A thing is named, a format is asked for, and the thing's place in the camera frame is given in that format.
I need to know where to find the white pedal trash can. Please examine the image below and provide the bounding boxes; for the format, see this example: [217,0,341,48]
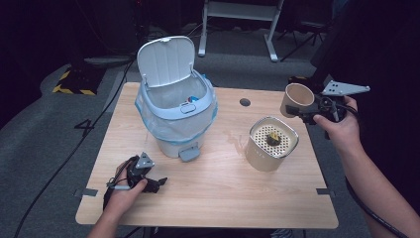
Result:
[134,35,219,163]

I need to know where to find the dark yellow tea residue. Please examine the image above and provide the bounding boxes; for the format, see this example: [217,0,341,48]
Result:
[265,131,282,148]

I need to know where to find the beige container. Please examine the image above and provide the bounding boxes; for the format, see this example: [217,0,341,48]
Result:
[245,116,300,173]

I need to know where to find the person's right hand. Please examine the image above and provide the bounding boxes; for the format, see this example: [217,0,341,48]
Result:
[312,95,363,155]

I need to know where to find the black tripod stand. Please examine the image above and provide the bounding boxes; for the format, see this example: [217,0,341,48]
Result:
[279,20,329,62]

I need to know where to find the white desk frame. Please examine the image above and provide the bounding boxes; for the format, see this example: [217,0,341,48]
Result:
[197,0,285,63]

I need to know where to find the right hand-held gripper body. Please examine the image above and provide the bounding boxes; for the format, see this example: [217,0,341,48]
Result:
[298,79,371,126]

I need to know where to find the black floor cable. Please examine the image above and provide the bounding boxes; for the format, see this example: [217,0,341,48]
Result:
[13,59,137,238]

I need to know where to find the black yellow striped floor ramp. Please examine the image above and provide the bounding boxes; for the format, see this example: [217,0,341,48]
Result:
[52,67,101,96]

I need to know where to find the person's left hand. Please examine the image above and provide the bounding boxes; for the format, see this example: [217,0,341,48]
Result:
[104,161,149,216]

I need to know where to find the beige cup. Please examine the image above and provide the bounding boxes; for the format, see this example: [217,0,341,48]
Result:
[279,82,316,119]

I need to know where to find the perforated metal strainer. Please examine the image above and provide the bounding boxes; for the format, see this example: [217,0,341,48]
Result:
[249,116,300,160]

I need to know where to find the translucent blue trash bag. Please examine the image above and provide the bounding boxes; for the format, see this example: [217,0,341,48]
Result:
[134,72,219,147]

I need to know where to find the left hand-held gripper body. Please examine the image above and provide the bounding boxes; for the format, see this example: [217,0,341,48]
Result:
[126,152,157,193]

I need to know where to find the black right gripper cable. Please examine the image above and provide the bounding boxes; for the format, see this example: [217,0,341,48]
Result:
[344,177,410,238]

